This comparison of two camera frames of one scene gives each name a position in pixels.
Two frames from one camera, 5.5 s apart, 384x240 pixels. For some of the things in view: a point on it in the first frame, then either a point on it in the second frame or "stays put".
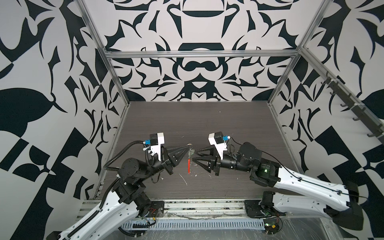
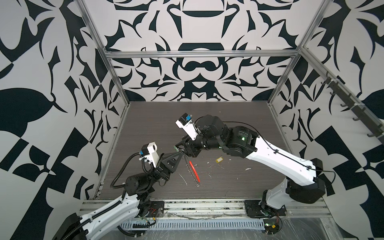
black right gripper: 216,164 to 190,145
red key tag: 189,166 to 194,171
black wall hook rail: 378,130 stays put
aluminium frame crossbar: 198,53 stays put
